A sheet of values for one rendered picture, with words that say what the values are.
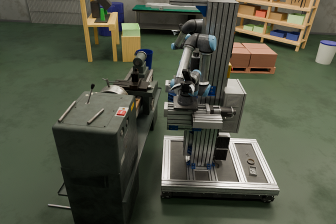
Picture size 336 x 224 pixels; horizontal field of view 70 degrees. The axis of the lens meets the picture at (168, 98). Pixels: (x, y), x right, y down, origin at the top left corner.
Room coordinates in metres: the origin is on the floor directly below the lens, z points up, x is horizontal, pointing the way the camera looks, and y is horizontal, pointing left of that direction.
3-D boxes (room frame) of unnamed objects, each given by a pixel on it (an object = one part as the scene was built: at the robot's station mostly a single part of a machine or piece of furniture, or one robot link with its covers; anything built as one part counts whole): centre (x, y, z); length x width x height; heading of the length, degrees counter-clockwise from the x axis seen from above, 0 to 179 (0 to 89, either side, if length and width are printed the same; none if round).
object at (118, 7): (8.83, 2.14, 0.48); 1.30 x 0.80 x 0.96; 0
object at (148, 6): (8.96, -0.08, 0.51); 2.82 x 1.06 x 1.02; 90
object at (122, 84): (2.66, 0.46, 0.95); 0.43 x 0.18 x 0.04; 85
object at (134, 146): (1.63, 0.56, 0.43); 0.60 x 0.48 x 0.86; 175
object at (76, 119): (1.63, 0.55, 1.06); 0.59 x 0.48 x 0.39; 175
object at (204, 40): (1.89, -0.29, 1.54); 0.15 x 0.12 x 0.55; 69
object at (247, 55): (5.91, -1.89, 0.25); 1.43 x 1.03 x 0.50; 87
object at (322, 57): (6.49, -4.32, 0.28); 0.46 x 0.46 x 0.56
